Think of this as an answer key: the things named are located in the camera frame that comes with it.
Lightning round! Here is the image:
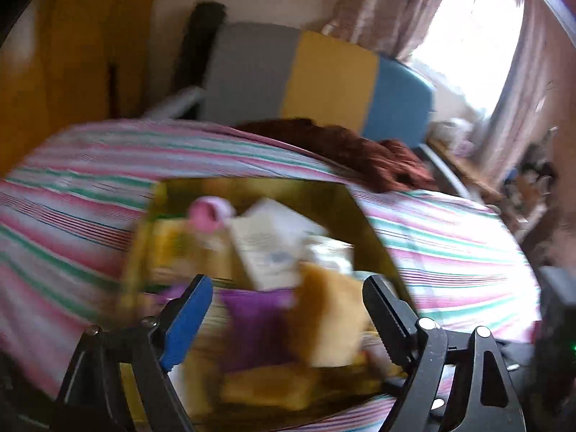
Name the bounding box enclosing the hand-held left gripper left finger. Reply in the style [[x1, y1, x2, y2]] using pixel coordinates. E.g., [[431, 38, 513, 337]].
[[54, 274, 214, 432]]

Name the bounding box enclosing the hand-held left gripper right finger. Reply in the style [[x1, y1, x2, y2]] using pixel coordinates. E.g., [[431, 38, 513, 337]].
[[362, 274, 527, 432]]

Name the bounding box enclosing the pale yellow sponge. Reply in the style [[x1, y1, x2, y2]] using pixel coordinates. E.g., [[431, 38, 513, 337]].
[[288, 263, 374, 367]]

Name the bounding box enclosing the purple snack packet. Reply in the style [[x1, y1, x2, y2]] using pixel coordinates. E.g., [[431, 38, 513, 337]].
[[220, 290, 298, 370]]

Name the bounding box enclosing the green yellow flat pack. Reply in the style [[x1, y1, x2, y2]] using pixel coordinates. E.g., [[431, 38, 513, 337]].
[[148, 220, 203, 280]]

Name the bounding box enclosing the gold metal tray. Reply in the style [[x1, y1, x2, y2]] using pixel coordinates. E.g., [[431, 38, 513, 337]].
[[119, 177, 421, 428]]

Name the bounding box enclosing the pink hair roller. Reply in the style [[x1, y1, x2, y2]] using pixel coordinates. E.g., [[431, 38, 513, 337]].
[[188, 195, 235, 235]]

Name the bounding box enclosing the beige cardboard box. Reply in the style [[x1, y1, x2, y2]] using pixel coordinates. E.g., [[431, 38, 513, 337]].
[[229, 198, 329, 291]]

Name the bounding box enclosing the cluttered wooden shelf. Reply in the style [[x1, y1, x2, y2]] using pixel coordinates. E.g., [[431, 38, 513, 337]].
[[504, 130, 576, 244]]

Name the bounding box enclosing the brown blanket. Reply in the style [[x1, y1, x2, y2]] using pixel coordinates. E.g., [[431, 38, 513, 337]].
[[234, 118, 439, 194]]

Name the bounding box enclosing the wooden side table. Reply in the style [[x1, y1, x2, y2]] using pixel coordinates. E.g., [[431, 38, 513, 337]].
[[427, 137, 505, 203]]

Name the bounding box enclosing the pink patterned curtain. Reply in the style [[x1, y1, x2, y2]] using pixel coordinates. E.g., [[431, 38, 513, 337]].
[[477, 0, 576, 181], [321, 0, 455, 61]]

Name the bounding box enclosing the window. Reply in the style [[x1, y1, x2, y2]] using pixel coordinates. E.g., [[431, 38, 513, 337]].
[[407, 0, 525, 118]]

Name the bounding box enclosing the wooden wardrobe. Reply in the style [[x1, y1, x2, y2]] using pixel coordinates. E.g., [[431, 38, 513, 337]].
[[0, 0, 167, 176]]

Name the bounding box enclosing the white bed side rail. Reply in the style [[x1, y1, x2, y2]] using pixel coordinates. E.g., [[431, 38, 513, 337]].
[[144, 85, 203, 120], [418, 144, 471, 199]]

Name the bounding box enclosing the black upright post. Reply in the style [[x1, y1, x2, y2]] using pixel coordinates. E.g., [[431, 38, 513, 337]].
[[173, 2, 226, 100]]

